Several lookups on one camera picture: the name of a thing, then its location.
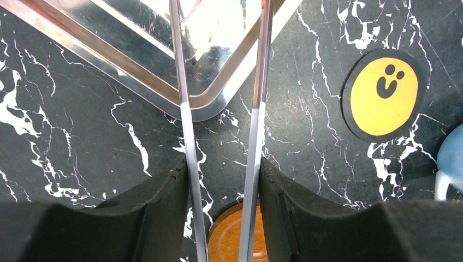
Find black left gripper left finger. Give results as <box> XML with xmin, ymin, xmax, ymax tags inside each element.
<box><xmin>1</xmin><ymin>156</ymin><xmax>189</xmax><ymax>261</ymax></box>

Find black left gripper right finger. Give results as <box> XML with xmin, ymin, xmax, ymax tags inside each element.
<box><xmin>259</xmin><ymin>159</ymin><xmax>462</xmax><ymax>261</ymax></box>

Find steel food tongs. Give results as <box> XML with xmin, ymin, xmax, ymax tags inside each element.
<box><xmin>168</xmin><ymin>1</ymin><xmax>276</xmax><ymax>261</ymax></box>

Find brown wooden round coaster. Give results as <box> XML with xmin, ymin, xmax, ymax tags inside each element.
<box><xmin>208</xmin><ymin>203</ymin><xmax>269</xmax><ymax>261</ymax></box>

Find orange black round coaster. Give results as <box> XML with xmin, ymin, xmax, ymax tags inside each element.
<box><xmin>341</xmin><ymin>49</ymin><xmax>427</xmax><ymax>143</ymax></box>

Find white ceramic mug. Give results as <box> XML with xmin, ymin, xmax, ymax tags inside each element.
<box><xmin>434</xmin><ymin>124</ymin><xmax>462</xmax><ymax>201</ymax></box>

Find steel serving tray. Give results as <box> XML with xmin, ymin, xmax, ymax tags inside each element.
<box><xmin>0</xmin><ymin>0</ymin><xmax>304</xmax><ymax>123</ymax></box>

